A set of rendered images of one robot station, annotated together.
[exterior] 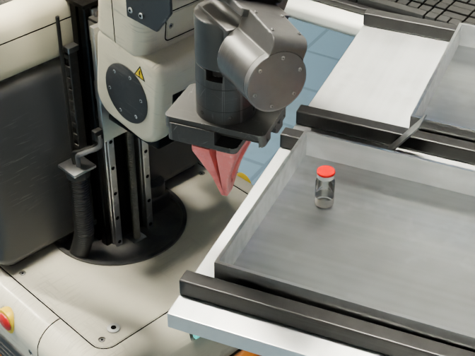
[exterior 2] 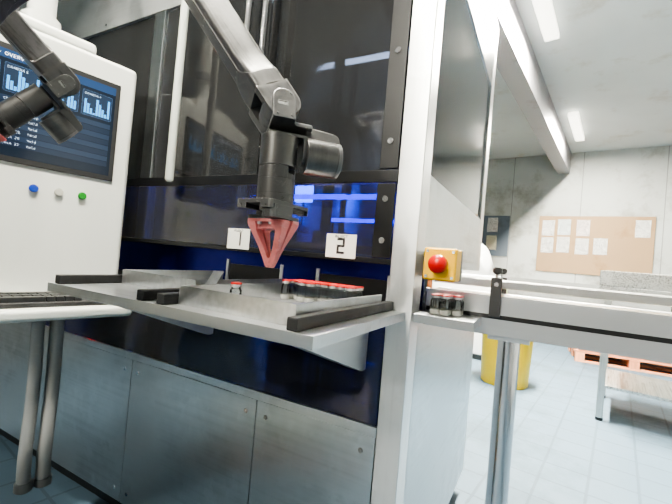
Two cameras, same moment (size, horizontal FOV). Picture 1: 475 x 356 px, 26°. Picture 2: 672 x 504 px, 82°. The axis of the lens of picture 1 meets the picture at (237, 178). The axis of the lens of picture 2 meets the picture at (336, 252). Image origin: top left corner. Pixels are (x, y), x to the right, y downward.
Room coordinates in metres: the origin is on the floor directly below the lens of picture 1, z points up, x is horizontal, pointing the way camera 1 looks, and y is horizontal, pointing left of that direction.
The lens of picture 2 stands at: (0.67, 0.60, 0.99)
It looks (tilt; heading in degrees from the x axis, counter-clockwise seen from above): 1 degrees up; 275
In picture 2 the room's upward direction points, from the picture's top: 5 degrees clockwise
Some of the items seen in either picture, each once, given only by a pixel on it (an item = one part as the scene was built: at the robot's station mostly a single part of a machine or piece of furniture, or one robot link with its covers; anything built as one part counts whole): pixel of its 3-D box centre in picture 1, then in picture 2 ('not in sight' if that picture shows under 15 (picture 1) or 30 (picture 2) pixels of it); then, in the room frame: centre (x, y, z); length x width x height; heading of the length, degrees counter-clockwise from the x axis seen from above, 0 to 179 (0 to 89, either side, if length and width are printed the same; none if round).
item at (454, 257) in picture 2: not in sight; (443, 264); (0.51, -0.30, 1.00); 0.08 x 0.07 x 0.07; 67
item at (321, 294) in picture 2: not in sight; (319, 293); (0.79, -0.29, 0.91); 0.18 x 0.02 x 0.05; 156
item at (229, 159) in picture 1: (215, 151); (267, 236); (0.83, 0.02, 1.01); 0.07 x 0.07 x 0.09; 68
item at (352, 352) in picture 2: not in sight; (327, 353); (0.75, -0.18, 0.80); 0.34 x 0.03 x 0.13; 67
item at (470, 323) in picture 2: not in sight; (449, 318); (0.48, -0.33, 0.87); 0.14 x 0.13 x 0.02; 67
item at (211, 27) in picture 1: (228, 37); (282, 153); (0.83, 0.01, 1.15); 0.07 x 0.06 x 0.07; 27
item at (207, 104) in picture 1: (225, 92); (275, 191); (0.83, 0.01, 1.08); 0.10 x 0.07 x 0.07; 68
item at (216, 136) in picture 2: not in sight; (208, 85); (1.24, -0.59, 1.51); 0.47 x 0.01 x 0.59; 157
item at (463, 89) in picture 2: not in sight; (466, 118); (0.39, -0.75, 1.51); 0.85 x 0.01 x 0.59; 67
